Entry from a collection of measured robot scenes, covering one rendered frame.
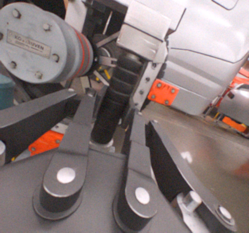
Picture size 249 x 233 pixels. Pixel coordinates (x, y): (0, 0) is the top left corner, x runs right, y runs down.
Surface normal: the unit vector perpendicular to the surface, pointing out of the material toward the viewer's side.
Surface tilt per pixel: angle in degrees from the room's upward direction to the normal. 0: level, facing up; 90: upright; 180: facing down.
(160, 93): 90
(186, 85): 90
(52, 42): 90
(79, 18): 90
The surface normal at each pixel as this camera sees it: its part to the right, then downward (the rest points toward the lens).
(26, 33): 0.01, 0.36
